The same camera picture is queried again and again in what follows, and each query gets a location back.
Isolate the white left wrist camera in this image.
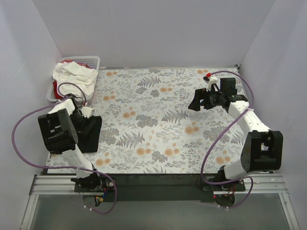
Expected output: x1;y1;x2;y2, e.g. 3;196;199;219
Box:
80;106;95;118

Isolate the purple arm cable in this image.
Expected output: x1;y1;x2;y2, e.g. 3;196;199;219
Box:
12;82;118;214
201;70;254;209

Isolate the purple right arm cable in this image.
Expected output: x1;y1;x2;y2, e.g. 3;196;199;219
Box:
201;70;254;209

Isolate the white plastic laundry basket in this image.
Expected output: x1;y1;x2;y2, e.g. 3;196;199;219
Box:
47;56;100;104

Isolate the white t-shirt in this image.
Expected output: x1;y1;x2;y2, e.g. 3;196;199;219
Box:
52;59;98;100

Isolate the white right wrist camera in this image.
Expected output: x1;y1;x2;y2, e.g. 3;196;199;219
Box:
203;73;217;92

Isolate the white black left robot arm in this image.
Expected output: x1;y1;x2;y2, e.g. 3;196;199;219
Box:
38;94;102;191

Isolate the floral patterned table mat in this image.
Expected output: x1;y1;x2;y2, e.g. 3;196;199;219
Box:
48;67;269;174

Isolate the aluminium frame rail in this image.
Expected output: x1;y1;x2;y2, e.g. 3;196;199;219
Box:
20;173;299;230

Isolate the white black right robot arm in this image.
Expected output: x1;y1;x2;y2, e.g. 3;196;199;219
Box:
188;74;283;191

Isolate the black t-shirt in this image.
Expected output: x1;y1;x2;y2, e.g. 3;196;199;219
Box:
77;116;102;153

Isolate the red t-shirt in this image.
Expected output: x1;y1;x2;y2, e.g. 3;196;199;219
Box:
52;60;96;100

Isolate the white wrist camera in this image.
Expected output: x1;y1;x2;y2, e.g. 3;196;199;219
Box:
80;106;95;118
203;73;217;92

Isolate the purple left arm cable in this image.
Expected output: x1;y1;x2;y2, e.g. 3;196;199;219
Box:
12;82;118;214

